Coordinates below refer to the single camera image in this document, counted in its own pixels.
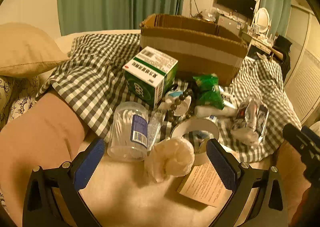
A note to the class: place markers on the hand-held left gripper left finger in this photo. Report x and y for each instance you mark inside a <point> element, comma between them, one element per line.
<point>90,164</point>

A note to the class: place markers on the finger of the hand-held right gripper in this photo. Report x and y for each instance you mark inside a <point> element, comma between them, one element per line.
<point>297,139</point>
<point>311,134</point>

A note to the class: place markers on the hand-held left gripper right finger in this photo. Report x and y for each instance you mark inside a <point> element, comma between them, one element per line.
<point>222,167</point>

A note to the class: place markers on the white cloth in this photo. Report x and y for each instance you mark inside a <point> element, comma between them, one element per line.
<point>175,154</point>

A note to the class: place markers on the clear plastic packet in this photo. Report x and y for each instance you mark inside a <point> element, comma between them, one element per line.
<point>250,122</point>

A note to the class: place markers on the clear cotton swab jar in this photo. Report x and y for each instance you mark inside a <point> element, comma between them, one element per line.
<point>125,127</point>

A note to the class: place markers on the white tape roll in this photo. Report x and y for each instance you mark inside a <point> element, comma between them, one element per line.
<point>190,123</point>

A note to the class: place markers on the white tube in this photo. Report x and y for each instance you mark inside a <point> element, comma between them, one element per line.
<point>212,111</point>

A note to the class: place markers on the green packet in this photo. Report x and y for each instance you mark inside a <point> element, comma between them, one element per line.
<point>207,92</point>

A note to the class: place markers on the green white box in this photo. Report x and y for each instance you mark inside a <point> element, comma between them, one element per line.
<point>147,76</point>

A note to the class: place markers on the cardboard box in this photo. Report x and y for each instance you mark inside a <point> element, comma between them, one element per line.
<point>200,49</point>

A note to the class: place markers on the paper sheet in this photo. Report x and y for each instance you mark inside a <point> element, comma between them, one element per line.
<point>202,187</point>

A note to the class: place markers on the cream fleece blanket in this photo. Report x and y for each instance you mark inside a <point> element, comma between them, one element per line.
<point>130,199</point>

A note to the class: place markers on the person's left leg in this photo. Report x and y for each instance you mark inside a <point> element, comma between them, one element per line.
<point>37,137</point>

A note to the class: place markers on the white wardrobe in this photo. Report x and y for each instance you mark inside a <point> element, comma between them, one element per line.
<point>305,66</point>

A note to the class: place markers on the long clear packet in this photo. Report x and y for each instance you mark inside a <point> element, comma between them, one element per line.
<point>155,127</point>

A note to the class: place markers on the checked blanket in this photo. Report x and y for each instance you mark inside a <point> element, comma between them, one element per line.
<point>95,79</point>

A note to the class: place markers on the wooden chair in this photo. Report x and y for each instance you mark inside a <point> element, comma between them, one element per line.
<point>276,53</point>

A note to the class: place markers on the chair with black clothes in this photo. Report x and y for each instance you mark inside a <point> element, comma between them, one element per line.
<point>282,44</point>

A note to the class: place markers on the floral bedding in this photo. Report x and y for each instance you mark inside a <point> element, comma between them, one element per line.
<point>17,97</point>

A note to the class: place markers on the white dressing table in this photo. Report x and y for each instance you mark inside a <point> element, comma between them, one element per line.
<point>260,44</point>

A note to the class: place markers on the white oval mirror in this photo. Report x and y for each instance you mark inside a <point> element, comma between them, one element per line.
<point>262,19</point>

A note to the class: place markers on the beige pillow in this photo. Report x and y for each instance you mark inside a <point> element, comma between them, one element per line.
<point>27,51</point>

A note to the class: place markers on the black television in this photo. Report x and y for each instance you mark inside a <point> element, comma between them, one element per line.
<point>236,0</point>

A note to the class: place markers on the clear plastic bag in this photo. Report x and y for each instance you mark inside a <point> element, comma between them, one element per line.
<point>207,14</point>

